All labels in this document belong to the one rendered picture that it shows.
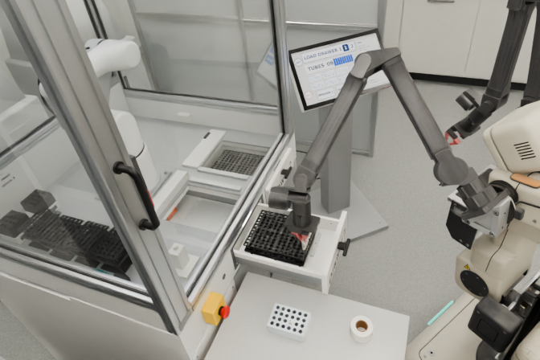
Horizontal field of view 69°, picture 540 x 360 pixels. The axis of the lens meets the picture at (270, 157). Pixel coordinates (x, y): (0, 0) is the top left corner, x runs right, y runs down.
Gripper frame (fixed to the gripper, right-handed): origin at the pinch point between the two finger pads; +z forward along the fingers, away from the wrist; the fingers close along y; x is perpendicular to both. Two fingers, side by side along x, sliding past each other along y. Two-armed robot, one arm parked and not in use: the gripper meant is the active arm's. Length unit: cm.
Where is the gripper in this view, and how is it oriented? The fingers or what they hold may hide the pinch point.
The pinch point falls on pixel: (303, 239)
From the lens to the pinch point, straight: 134.1
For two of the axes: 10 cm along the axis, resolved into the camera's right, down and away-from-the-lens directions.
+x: -3.8, 6.1, -6.9
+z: 0.9, 7.7, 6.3
